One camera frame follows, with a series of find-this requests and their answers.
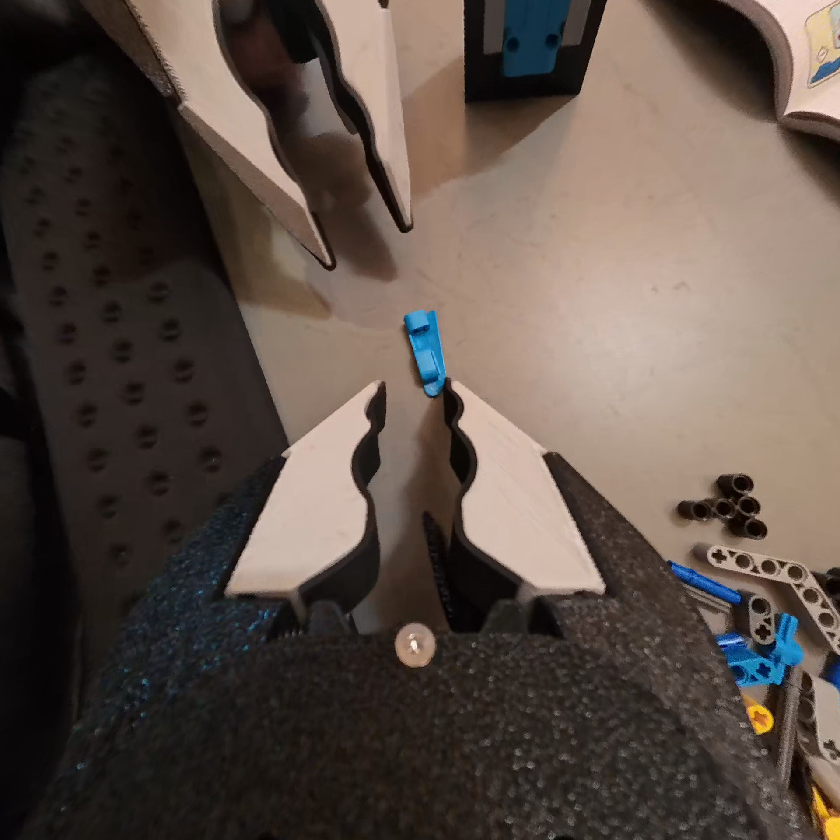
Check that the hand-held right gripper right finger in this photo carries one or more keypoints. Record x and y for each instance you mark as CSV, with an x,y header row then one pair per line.
x,y
518,518

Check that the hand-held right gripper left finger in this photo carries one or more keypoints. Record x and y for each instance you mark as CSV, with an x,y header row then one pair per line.
x,y
308,512

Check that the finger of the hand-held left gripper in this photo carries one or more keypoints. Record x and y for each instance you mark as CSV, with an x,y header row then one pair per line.
x,y
216,111
374,79

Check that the partly built toy brick model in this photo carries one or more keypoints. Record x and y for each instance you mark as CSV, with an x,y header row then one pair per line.
x,y
531,39

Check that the small blue panel piece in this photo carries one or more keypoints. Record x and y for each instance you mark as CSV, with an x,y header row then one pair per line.
x,y
425,354

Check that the black dotted rubber mat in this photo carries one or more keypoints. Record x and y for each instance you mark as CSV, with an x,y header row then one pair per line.
x,y
131,328

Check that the pile of building pieces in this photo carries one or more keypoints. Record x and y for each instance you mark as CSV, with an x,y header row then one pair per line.
x,y
768,577

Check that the open instruction booklet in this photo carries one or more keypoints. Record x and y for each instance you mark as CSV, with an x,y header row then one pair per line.
x,y
800,52

